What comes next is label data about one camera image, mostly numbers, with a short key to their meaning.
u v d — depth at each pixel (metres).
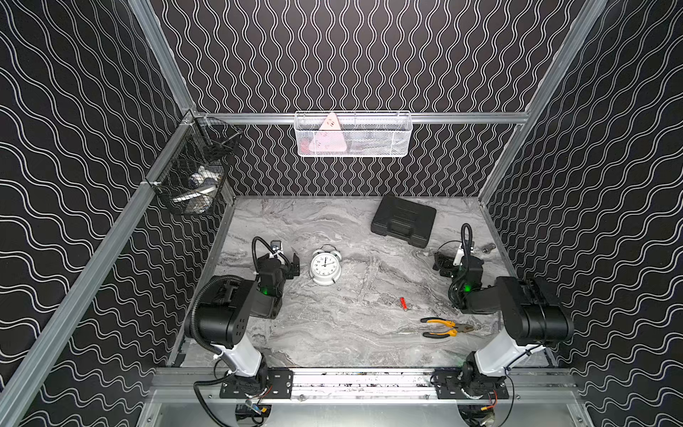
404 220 1.06
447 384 0.73
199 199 0.74
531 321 0.47
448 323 0.84
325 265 0.95
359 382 0.76
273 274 0.73
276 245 0.82
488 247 1.02
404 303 0.90
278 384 0.74
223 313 0.47
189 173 0.92
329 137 0.90
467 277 0.74
